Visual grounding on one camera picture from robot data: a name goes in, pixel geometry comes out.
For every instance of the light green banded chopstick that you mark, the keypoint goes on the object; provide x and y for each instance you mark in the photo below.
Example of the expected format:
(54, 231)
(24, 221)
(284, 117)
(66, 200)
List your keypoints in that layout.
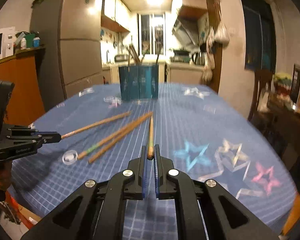
(150, 148)

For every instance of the white blue lidded jar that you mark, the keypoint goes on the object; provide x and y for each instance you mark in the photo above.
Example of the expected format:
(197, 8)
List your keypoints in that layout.
(36, 42)

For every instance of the plain wooden chopstick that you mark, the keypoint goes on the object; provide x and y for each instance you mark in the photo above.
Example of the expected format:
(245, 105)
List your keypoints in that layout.
(98, 123)

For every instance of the orange wooden cabinet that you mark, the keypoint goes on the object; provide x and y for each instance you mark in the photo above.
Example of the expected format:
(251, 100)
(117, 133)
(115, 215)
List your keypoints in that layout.
(25, 105)

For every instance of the green container on cabinet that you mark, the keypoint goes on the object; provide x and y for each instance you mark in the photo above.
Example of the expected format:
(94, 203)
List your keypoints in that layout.
(29, 39)

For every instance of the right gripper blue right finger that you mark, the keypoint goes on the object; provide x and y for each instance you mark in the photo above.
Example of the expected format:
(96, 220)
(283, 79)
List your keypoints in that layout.
(157, 170)

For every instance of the dark brown wooden chopstick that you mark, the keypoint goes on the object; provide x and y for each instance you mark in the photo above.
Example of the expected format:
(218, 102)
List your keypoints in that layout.
(103, 149)

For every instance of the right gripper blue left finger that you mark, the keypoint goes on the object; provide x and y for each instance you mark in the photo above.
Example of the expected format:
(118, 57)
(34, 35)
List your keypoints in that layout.
(144, 170)

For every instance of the steel range hood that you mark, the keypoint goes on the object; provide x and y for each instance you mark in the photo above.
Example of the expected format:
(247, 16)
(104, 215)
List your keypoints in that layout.
(186, 32)

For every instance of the silver multi-door refrigerator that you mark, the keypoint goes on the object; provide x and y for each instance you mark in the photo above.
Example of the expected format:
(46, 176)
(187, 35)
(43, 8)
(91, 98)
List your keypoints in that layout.
(70, 31)

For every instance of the hanging plastic bag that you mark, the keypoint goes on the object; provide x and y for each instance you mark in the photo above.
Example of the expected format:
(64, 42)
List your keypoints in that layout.
(222, 35)

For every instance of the green banded wooden chopstick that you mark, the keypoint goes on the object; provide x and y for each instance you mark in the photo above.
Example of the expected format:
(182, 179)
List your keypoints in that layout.
(114, 135)

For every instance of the wooden chair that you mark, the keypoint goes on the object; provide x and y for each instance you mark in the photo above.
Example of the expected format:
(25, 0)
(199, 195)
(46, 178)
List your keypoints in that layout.
(262, 79)

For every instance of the white microwave oven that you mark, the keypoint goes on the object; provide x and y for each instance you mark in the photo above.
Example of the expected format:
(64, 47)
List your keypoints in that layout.
(7, 39)

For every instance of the person's left hand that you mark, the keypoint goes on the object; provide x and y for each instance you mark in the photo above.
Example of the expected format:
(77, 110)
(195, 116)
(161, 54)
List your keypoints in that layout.
(5, 175)

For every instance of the toaster oven on counter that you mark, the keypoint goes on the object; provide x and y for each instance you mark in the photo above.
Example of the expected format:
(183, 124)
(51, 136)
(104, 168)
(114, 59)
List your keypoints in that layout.
(121, 57)

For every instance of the kitchen window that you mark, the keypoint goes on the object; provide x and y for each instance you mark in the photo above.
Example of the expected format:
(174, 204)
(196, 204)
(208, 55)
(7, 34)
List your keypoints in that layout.
(152, 34)

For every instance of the teal perforated utensil holder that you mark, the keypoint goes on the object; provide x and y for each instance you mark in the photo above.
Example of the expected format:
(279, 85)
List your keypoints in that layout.
(139, 82)

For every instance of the dark wooden side table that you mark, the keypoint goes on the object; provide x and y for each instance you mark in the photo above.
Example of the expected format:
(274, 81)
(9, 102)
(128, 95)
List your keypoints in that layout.
(281, 127)

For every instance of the stainless electric kettle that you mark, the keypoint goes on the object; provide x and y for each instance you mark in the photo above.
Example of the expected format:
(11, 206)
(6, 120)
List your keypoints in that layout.
(198, 58)

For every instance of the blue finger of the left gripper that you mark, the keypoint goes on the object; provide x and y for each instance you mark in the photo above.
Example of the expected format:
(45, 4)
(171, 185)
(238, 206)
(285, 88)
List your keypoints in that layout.
(49, 137)

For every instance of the upper kitchen cabinets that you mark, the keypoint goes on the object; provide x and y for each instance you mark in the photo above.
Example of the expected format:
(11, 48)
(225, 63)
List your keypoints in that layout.
(115, 16)

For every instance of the blue star grid tablecloth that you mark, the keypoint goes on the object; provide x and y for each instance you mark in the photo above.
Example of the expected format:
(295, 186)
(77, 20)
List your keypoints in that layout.
(202, 135)

